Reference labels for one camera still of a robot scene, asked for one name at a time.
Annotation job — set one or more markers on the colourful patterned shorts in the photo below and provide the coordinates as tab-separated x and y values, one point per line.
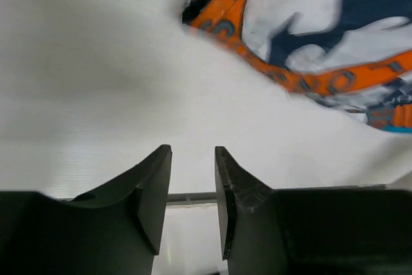
349	55

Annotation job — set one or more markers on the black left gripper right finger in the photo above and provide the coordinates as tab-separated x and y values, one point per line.
317	230

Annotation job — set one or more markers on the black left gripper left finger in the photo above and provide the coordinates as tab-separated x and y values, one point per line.
115	228

